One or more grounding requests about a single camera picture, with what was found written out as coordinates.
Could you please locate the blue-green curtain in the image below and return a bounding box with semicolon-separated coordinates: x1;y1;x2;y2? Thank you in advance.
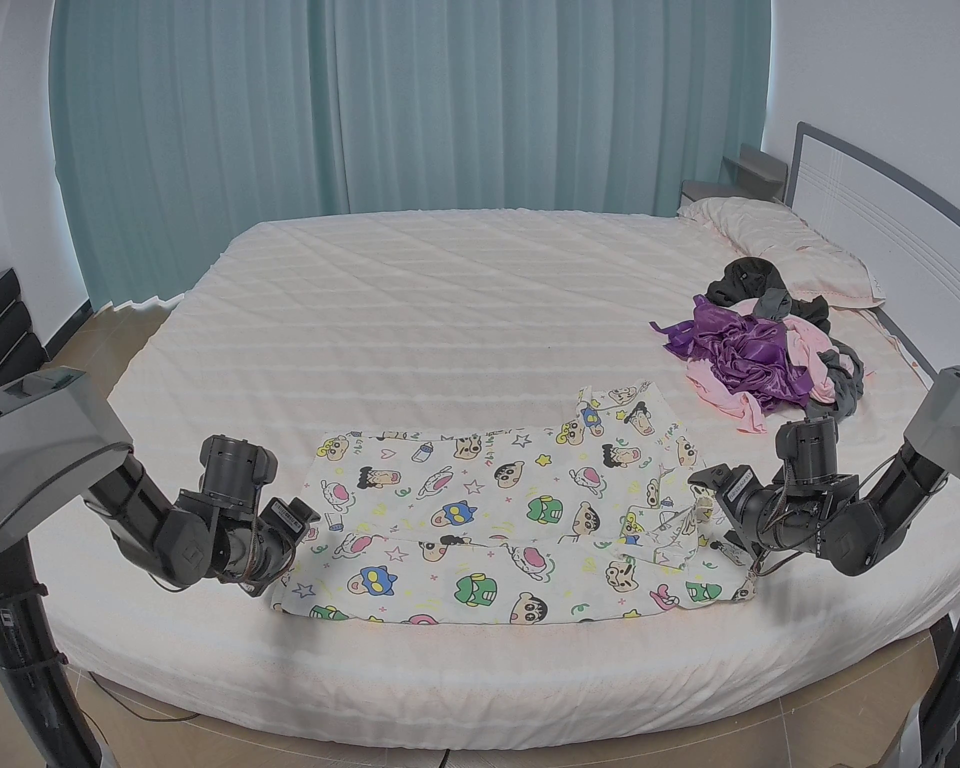
48;0;354;313
322;0;774;219

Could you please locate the black garment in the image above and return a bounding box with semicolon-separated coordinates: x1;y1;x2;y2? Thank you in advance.
705;255;788;309

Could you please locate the dark grey garment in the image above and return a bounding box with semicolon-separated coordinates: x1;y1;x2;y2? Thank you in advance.
753;291;868;426

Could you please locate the grey bedside table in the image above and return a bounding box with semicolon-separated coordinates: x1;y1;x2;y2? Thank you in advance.
678;144;789;216

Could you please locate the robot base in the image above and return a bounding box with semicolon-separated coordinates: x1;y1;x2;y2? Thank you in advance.
896;701;936;768

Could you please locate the pink garment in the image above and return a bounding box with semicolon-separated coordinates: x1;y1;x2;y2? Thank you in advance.
686;298;857;437

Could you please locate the white printed pyjama top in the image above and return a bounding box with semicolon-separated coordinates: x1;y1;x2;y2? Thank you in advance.
270;382;759;628

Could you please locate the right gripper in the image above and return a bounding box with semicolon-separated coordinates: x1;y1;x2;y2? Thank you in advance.
687;463;798;554

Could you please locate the purple satin garment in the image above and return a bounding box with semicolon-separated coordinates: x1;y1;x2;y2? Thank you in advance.
648;294;816;414

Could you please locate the cream pillow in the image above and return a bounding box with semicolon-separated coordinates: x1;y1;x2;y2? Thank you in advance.
677;196;888;309

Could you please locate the bed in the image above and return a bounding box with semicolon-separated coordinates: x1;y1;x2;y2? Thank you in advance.
41;120;960;753

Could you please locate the black chest of drawers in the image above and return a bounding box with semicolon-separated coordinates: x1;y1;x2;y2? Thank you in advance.
0;268;43;373

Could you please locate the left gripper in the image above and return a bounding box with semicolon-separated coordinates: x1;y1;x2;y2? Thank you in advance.
231;493;323;598

